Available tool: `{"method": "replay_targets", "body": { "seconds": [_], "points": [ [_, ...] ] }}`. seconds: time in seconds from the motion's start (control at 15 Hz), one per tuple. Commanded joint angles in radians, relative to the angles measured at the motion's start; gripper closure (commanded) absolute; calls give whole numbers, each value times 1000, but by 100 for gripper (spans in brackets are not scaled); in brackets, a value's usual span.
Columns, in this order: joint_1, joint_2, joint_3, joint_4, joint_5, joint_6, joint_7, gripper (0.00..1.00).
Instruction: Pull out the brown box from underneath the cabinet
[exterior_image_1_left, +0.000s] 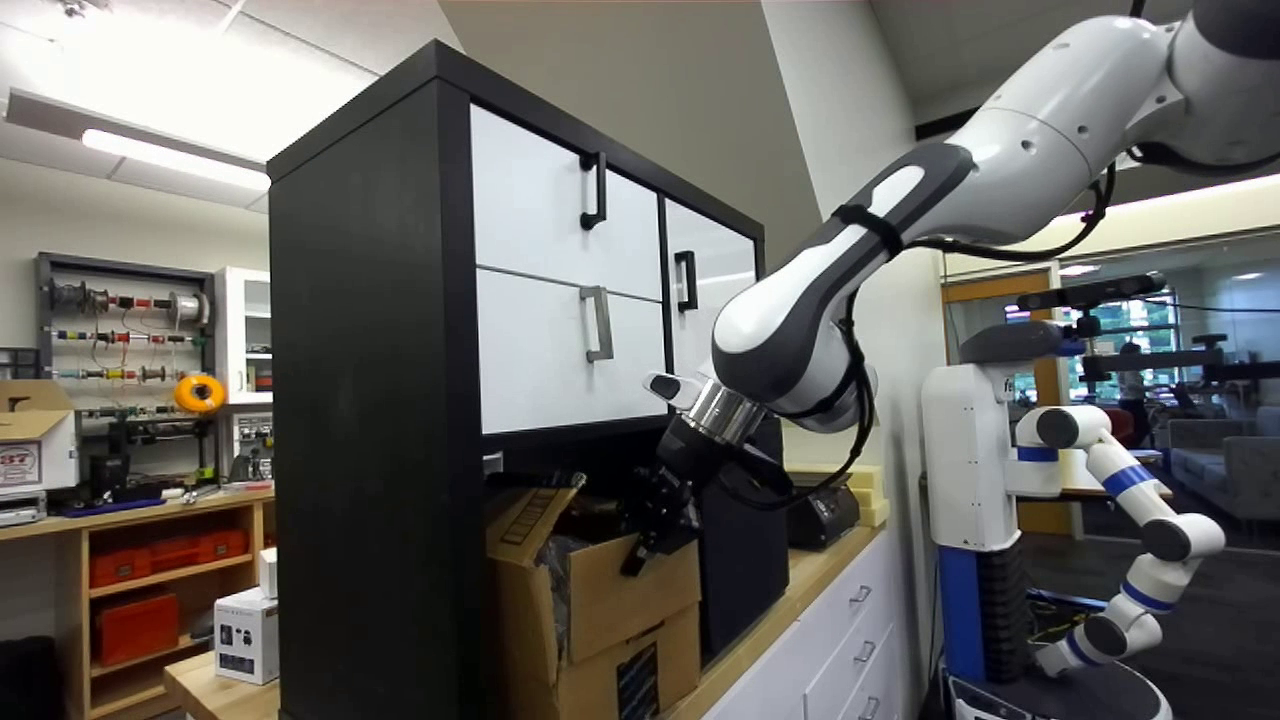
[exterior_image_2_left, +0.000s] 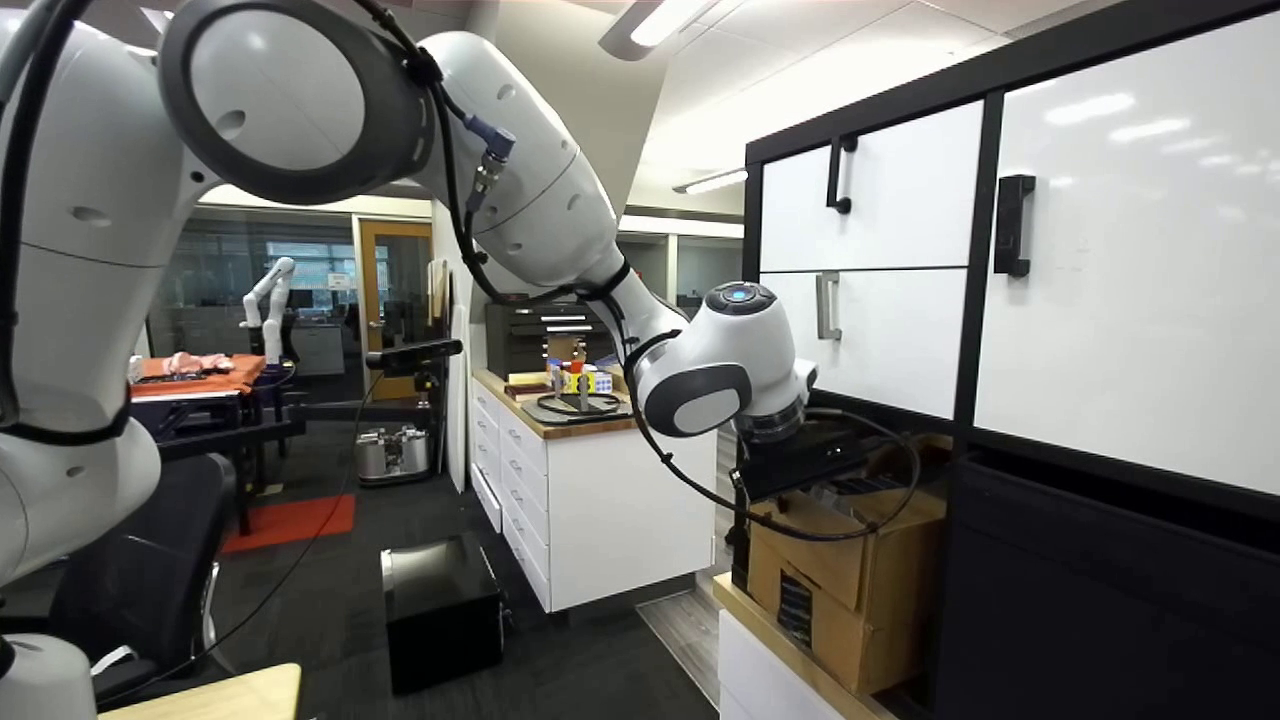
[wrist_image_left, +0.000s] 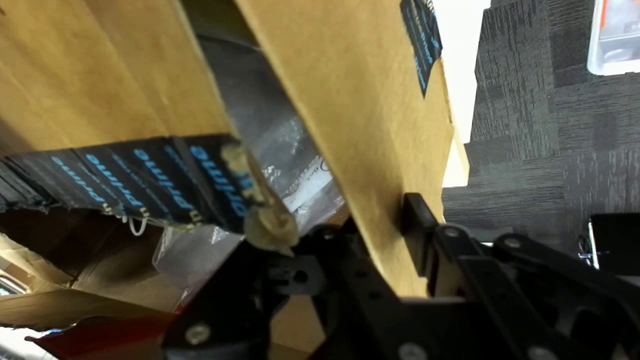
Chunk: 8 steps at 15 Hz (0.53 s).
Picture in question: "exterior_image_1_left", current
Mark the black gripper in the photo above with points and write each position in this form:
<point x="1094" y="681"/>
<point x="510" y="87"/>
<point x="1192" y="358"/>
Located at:
<point x="690" y="464"/>

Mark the white counter with wood top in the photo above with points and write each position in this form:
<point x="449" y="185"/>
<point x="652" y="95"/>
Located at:
<point x="824" y="640"/>

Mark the small red storage bin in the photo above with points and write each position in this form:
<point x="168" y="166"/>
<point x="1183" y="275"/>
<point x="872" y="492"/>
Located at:
<point x="137" y="631"/>

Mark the black fabric storage bin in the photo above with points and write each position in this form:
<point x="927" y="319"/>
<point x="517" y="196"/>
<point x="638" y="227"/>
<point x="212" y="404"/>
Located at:
<point x="747" y="562"/>

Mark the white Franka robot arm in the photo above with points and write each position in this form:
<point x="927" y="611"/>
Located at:
<point x="1042" y="135"/>

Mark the white printed carton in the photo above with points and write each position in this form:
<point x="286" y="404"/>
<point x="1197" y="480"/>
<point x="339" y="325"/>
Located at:
<point x="247" y="635"/>

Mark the black device on counter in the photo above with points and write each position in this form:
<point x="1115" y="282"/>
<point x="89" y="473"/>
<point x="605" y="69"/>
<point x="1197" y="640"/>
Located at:
<point x="823" y="512"/>

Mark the tool wall rack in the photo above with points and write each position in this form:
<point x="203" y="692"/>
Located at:
<point x="122" y="334"/>

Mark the white blue mobile robot arm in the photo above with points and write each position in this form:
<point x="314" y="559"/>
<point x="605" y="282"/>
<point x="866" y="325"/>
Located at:
<point x="1133" y="492"/>

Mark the brown cardboard box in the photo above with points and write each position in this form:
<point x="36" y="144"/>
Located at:
<point x="601" y="603"/>

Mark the wide orange storage bin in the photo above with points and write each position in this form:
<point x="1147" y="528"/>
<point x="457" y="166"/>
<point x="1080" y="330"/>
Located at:
<point x="164" y="559"/>

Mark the white blue mobile robot body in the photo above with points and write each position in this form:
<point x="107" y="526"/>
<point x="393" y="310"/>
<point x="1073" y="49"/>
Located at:
<point x="967" y="452"/>

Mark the white cabinet door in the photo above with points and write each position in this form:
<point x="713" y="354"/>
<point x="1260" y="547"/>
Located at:
<point x="704" y="252"/>

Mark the wooden shelf unit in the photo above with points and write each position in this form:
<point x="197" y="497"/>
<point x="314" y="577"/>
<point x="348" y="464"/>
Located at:
<point x="67" y="584"/>

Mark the white machine with cardboard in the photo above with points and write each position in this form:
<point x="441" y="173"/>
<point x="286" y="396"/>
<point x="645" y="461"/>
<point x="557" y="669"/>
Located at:
<point x="35" y="452"/>

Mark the pale yellow foam block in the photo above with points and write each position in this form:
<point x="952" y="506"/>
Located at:
<point x="869" y="497"/>

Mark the yellow tape reel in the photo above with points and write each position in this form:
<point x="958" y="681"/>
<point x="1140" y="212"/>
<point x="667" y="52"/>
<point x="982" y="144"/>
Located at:
<point x="203" y="394"/>

